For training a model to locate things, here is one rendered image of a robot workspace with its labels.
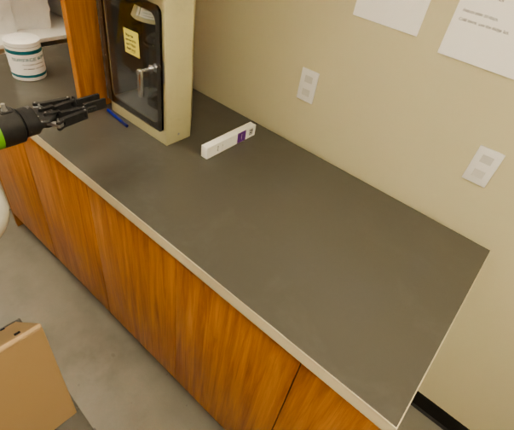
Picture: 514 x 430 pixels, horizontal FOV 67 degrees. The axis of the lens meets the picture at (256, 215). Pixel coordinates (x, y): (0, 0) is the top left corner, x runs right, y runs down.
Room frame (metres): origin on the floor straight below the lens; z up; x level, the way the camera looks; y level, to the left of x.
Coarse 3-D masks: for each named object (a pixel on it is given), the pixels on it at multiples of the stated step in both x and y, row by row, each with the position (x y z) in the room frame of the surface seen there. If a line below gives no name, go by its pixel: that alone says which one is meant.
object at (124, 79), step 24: (120, 0) 1.25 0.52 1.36; (144, 0) 1.19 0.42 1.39; (120, 24) 1.25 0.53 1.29; (144, 24) 1.19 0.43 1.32; (120, 48) 1.26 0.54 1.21; (144, 48) 1.19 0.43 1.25; (120, 72) 1.27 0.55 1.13; (120, 96) 1.28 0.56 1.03; (144, 96) 1.20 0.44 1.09; (144, 120) 1.20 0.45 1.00
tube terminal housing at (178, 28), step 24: (168, 0) 1.17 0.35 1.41; (192, 0) 1.24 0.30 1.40; (168, 24) 1.17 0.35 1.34; (192, 24) 1.24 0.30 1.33; (168, 48) 1.17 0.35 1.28; (192, 48) 1.25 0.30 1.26; (168, 72) 1.16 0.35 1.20; (192, 72) 1.29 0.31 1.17; (168, 96) 1.16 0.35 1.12; (192, 96) 1.38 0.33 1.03; (168, 120) 1.16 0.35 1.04; (168, 144) 1.16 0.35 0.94
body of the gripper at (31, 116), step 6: (18, 108) 0.84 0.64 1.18; (24, 108) 0.84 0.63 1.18; (30, 108) 0.85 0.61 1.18; (36, 108) 0.89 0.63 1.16; (24, 114) 0.82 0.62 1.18; (30, 114) 0.83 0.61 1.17; (36, 114) 0.84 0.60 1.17; (42, 114) 0.87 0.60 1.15; (54, 114) 0.88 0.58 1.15; (24, 120) 0.81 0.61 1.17; (30, 120) 0.82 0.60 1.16; (36, 120) 0.83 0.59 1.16; (42, 120) 0.85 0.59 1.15; (48, 120) 0.85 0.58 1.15; (54, 120) 0.87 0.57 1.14; (30, 126) 0.81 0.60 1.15; (36, 126) 0.83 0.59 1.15; (42, 126) 0.84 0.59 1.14; (48, 126) 0.85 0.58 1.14; (30, 132) 0.81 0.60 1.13; (36, 132) 0.83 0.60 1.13
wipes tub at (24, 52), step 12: (12, 36) 1.49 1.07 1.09; (24, 36) 1.51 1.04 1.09; (36, 36) 1.53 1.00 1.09; (12, 48) 1.42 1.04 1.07; (24, 48) 1.44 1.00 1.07; (36, 48) 1.47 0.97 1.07; (12, 60) 1.43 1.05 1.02; (24, 60) 1.43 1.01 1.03; (36, 60) 1.46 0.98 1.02; (12, 72) 1.43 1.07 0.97; (24, 72) 1.43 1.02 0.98; (36, 72) 1.45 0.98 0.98
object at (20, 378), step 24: (0, 336) 0.29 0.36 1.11; (24, 336) 0.24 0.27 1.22; (0, 360) 0.21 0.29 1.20; (24, 360) 0.23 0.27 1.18; (48, 360) 0.25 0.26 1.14; (0, 384) 0.20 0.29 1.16; (24, 384) 0.22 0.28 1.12; (48, 384) 0.24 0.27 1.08; (0, 408) 0.19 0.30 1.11; (24, 408) 0.21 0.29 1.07; (48, 408) 0.23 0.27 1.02; (72, 408) 0.26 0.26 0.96
